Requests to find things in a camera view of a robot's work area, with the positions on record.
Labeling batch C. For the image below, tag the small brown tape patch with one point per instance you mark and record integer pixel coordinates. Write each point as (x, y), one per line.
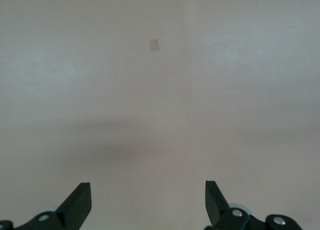
(154, 44)

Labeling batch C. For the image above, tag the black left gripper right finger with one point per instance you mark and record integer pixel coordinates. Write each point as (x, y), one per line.
(215, 205)

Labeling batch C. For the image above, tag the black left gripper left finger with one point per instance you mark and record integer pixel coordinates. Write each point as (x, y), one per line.
(75, 205)

